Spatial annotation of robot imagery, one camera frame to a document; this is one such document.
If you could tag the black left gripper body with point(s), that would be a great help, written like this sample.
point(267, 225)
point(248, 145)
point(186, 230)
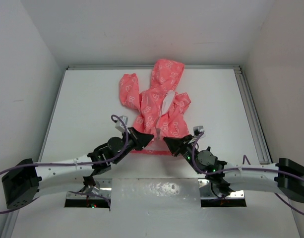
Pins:
point(132, 139)

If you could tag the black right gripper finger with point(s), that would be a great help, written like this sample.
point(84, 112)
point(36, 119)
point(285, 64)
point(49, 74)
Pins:
point(171, 142)
point(174, 150)

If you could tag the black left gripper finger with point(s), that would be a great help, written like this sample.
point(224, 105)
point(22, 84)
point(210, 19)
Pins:
point(145, 138)
point(141, 144)

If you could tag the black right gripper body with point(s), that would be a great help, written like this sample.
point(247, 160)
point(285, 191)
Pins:
point(186, 149)

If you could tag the pink patterned hooded jacket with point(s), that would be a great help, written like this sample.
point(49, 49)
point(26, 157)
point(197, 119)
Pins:
point(160, 106)

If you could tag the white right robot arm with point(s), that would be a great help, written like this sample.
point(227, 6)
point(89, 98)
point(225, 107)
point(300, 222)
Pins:
point(285, 177)

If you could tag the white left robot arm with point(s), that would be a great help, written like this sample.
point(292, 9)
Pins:
point(27, 181)

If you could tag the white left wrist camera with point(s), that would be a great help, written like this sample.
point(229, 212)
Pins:
point(121, 123)

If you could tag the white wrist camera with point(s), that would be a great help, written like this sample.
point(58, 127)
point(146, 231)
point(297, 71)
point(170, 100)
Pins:
point(121, 123)
point(199, 131)

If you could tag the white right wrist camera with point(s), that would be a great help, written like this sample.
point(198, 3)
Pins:
point(199, 131)

